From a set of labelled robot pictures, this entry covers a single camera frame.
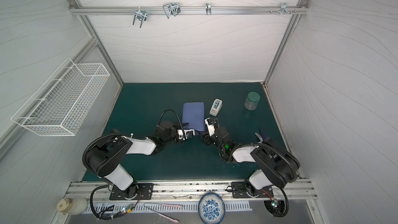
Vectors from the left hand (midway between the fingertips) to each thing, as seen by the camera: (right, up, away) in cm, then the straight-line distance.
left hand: (189, 123), depth 91 cm
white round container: (-47, -30, -27) cm, 62 cm away
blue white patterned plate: (+12, -34, -22) cm, 43 cm away
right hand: (+10, -1, -2) cm, 10 cm away
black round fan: (+43, -36, -19) cm, 59 cm away
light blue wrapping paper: (+2, +6, +4) cm, 7 cm away
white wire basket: (-56, +13, -22) cm, 62 cm away
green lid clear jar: (+40, +14, +8) cm, 43 cm away
